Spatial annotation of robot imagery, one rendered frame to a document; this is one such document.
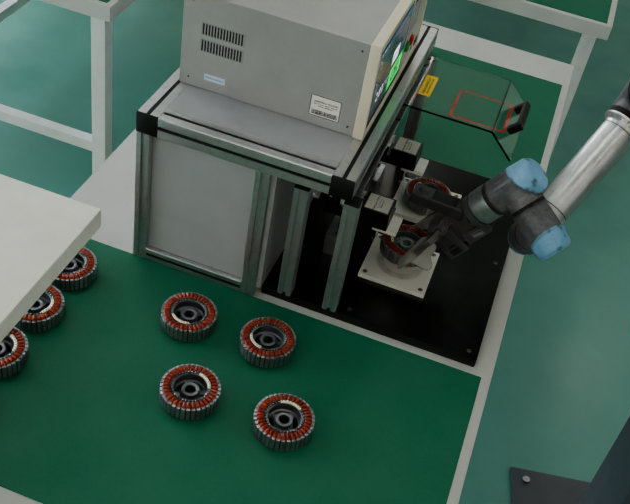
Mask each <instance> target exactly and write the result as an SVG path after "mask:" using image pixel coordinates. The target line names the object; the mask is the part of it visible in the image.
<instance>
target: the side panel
mask: <svg viewBox="0 0 630 504"><path fill-rule="evenodd" d="M271 181H272V175H269V174H266V173H263V172H260V171H257V170H254V169H251V168H248V167H245V166H242V165H239V164H236V163H233V162H230V161H227V160H224V159H221V158H218V157H215V156H212V155H209V154H205V153H202V152H199V151H196V150H193V149H190V148H187V147H184V146H181V145H178V144H175V143H172V142H169V141H166V140H163V139H160V138H156V137H153V136H150V135H147V134H144V133H141V132H138V131H136V159H135V197H134V235H133V254H135V255H137V256H138V254H140V255H141V257H143V258H146V259H149V260H152V261H154V262H157V263H160V264H163V265H166V266H169V267H171V268H174V269H177V270H180V271H183V272H185V273H188V274H191V275H194V276H197V277H200V278H202V279H205V280H208V281H211V282H214V283H216V284H219V285H222V286H225V287H228V288H231V289H233V290H236V291H239V292H242V293H245V292H248V295H250V296H253V295H254V293H255V291H256V290H257V289H258V287H256V283H257V276H258V269H259V262H260V256H261V249H262V242H263V235H264V228H265V222H266V215H267V208H268V201H269V195H270V188H271Z"/></svg>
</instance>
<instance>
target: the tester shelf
mask: <svg viewBox="0 0 630 504"><path fill-rule="evenodd" d="M438 30H439V29H438V28H435V27H431V26H428V25H425V24H422V26H421V30H420V34H419V38H418V42H417V45H416V47H415V49H414V51H413V52H412V54H411V56H410V58H409V59H408V61H407V63H406V65H405V66H404V68H403V70H402V72H401V73H400V75H399V77H398V79H397V80H396V82H395V84H394V86H393V88H392V89H391V91H390V93H389V95H388V96H387V98H386V100H385V102H384V103H383V105H382V107H381V109H380V110H379V112H378V114H377V116H376V117H375V119H374V121H373V123H372V125H371V126H370V128H369V130H368V132H367V133H366V135H365V137H364V139H363V140H362V141H361V140H358V139H355V138H353V137H352V136H349V135H346V134H343V133H339V132H336V131H333V130H330V129H327V128H324V127H321V126H318V125H315V124H311V123H308V122H305V121H302V120H299V119H296V118H293V117H290V116H286V115H283V114H280V113H277V112H274V111H271V110H268V109H265V108H262V107H258V106H255V105H252V104H249V103H246V102H243V101H240V100H237V99H233V98H230V97H227V96H224V95H221V94H218V93H215V92H212V91H209V90H205V89H202V88H199V87H196V86H193V85H190V84H187V83H184V82H180V81H179V77H180V67H179V68H178V69H177V70H176V71H175V73H174V74H173V75H172V76H171V77H170V78H169V79H168V80H167V81H166V82H165V83H164V84H163V85H162V86H161V87H160V88H159V89H158V90H157V91H156V92H155V93H154V94H153V95H152V96H151V97H150V98H149V99H148V100H147V101H146V103H145V104H144V105H143V106H142V107H141V108H140V109H139V110H138V111H137V112H136V131H138V132H141V133H144V134H147V135H150V136H153V137H156V138H160V139H163V140H166V141H169V142H172V143H175V144H178V145H181V146H184V147H187V148H190V149H193V150H196V151H199V152H202V153H205V154H209V155H212V156H215V157H218V158H221V159H224V160H227V161H230V162H233V163H236V164H239V165H242V166H245V167H248V168H251V169H254V170H257V171H260V172H263V173H266V174H269V175H272V176H275V177H278V178H281V179H284V180H287V181H290V182H293V183H296V184H299V185H302V186H305V187H308V188H311V189H314V190H317V191H320V192H323V193H326V194H328V195H331V196H334V197H337V198H340V199H343V200H346V201H349V202H351V201H352V199H353V197H354V195H355V193H356V191H357V189H358V187H359V186H360V184H361V182H362V180H363V178H364V176H365V174H366V172H367V171H368V169H369V167H370V165H371V163H372V161H373V159H374V157H375V156H376V154H377V152H378V150H379V148H380V146H381V144H382V143H383V141H384V139H385V137H386V135H387V133H388V131H389V129H390V128H391V126H392V124H393V122H394V120H395V118H396V116H397V114H398V113H399V111H400V109H401V107H402V105H403V103H404V101H405V99H406V98H407V96H408V94H409V92H410V90H411V88H412V86H413V84H414V83H415V81H416V79H417V77H418V75H419V73H420V71H421V69H422V68H423V66H424V64H425V62H426V60H427V58H428V56H429V55H430V53H431V51H432V49H433V47H434V46H435V42H436V38H437V34H438Z"/></svg>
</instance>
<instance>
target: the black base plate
mask: <svg viewBox="0 0 630 504"><path fill-rule="evenodd" d="M421 158H424V157H421ZM424 159H427V158H424ZM427 160H429V162H428V165H427V167H426V169H425V172H424V174H423V176H422V178H423V177H426V178H430V179H431V178H432V179H433V181H434V179H435V180H437V181H440V182H441V183H443V184H444V185H446V186H447V187H448V188H449V189H450V192H453V193H457V194H460V195H462V197H461V199H462V200H463V198H464V197H466V196H467V195H469V193H470V192H472V191H473V190H475V189H476V188H478V187H479V186H481V185H482V184H484V183H485V182H487V181H488V180H490V178H486V177H483V176H480V175H477V174H474V173H471V172H468V171H465V170H461V169H458V168H455V167H452V166H449V165H446V164H443V163H440V162H436V161H433V160H430V159H427ZM381 164H384V165H386V167H385V171H384V175H383V179H382V183H381V185H380V187H379V189H378V191H377V194H380V195H383V196H386V197H389V198H392V199H393V198H394V196H395V194H396V192H397V190H398V188H399V186H400V184H399V183H398V182H399V180H401V177H402V173H403V170H401V167H398V166H395V165H392V164H389V163H386V162H382V163H381ZM327 195H328V194H326V193H323V192H321V195H320V197H319V199H317V198H313V200H312V202H311V203H310V208H309V213H308V219H307V224H306V229H305V235H304V240H303V246H302V251H301V256H300V262H299V267H298V272H297V278H296V283H295V288H294V290H293V291H292V294H291V296H290V297H289V296H286V295H285V292H282V294H280V293H278V292H277V288H278V282H279V276H280V270H281V264H282V258H283V252H284V249H283V251H282V253H281V254H280V256H279V258H278V259H277V261H276V263H275V264H274V266H273V268H272V270H271V271H270V273H269V275H268V276H267V278H266V280H265V281H264V283H263V285H262V290H261V293H264V294H267V295H270V296H273V297H275V298H278V299H281V300H284V301H287V302H290V303H292V304H295V305H298V306H301V307H304V308H307V309H309V310H312V311H315V312H318V313H321V314H324V315H326V316H329V317H332V318H335V319H338V320H341V321H343V322H346V323H349V324H352V325H355V326H358V327H360V328H363V329H366V330H369V331H372V332H375V333H377V334H380V335H383V336H386V337H389V338H392V339H394V340H397V341H400V342H403V343H406V344H409V345H411V346H414V347H417V348H420V349H423V350H425V351H428V352H431V353H434V354H437V355H440V356H442V357H445V358H448V359H451V360H454V361H457V362H459V363H462V364H465V365H468V366H471V367H474V366H475V363H476V361H477V357H478V354H479V350H480V347H481V343H482V340H483V336H484V333H485V330H486V326H487V323H488V319H489V316H490V312H491V309H492V305H493V302H494V298H495V295H496V291H497V288H498V284H499V281H500V277H501V274H502V271H503V267H504V264H505V260H506V257H507V253H508V250H509V244H508V240H507V235H508V231H509V229H510V227H511V226H512V224H514V223H515V222H514V220H513V219H512V217H511V215H510V213H509V212H508V213H506V214H504V215H503V216H501V217H500V218H498V219H496V220H495V223H494V225H493V227H492V228H493V230H492V232H490V233H489V234H487V235H485V236H484V237H482V238H480V239H479V240H477V241H476V242H474V243H472V244H471V246H470V249H469V250H467V251H466V252H464V253H462V254H461V255H459V256H457V257H456V258H454V259H452V260H451V259H450V258H449V257H448V256H447V255H446V254H445V253H444V252H445V251H444V250H443V249H442V248H441V247H439V244H438V243H437V242H435V244H436V250H435V251H434V252H436V253H439V254H440V255H439V258H438V260H437V263H436V266H435V268H434V271H433V274H432V276H431V279H430V282H429V284H428V287H427V290H426V292H425V295H424V298H420V297H417V296H414V295H411V294H408V293H405V292H402V291H399V290H396V289H394V288H391V287H388V286H385V285H382V284H379V283H376V282H373V281H370V280H367V279H364V278H362V277H359V276H358V272H359V270H360V268H361V266H362V264H363V262H364V259H365V257H366V255H367V253H368V251H369V249H370V247H371V245H372V243H373V241H371V238H372V237H374V233H375V230H372V227H370V226H367V225H364V224H361V223H358V224H357V229H356V233H355V237H354V242H353V246H352V250H351V254H350V259H349V263H348V267H347V272H346V276H345V280H344V284H343V289H342V293H341V297H340V302H339V305H338V307H337V309H336V311H335V312H332V311H330V308H328V307H327V309H323V308H322V303H323V298H324V293H325V289H326V284H327V280H328V275H329V270H330V266H331V261H332V256H333V255H330V254H327V253H324V252H322V250H323V245H324V240H325V235H326V233H327V231H328V229H329V227H330V225H331V223H332V222H333V220H334V218H335V216H336V215H335V214H332V213H329V212H326V211H323V210H322V205H323V203H324V201H325V199H326V196H327Z"/></svg>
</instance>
